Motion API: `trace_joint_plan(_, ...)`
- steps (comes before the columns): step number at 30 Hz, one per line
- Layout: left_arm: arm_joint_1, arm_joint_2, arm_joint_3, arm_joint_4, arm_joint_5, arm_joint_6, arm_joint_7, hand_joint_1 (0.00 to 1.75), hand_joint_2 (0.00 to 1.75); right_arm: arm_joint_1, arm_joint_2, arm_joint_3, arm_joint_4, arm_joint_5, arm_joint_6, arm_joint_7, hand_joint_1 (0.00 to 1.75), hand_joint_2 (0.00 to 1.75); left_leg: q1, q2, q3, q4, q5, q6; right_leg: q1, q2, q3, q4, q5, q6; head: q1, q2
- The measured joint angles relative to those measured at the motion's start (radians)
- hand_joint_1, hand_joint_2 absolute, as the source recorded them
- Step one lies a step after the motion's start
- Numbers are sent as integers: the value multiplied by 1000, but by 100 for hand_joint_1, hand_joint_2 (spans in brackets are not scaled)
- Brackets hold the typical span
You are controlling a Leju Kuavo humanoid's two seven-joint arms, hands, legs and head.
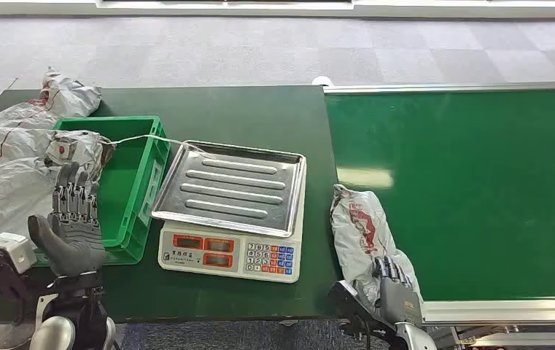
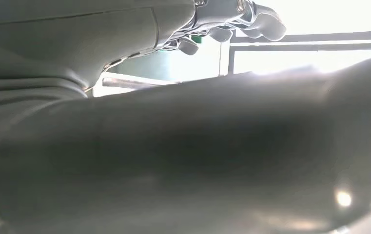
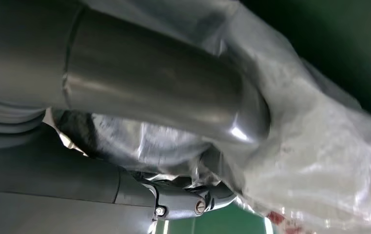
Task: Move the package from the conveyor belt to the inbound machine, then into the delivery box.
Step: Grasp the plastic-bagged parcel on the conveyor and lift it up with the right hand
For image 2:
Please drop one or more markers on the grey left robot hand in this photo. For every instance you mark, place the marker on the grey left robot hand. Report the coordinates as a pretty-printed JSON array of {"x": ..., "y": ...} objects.
[{"x": 75, "y": 38}]

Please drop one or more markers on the dark window frame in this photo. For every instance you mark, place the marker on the dark window frame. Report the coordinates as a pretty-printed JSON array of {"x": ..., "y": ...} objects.
[{"x": 333, "y": 35}]

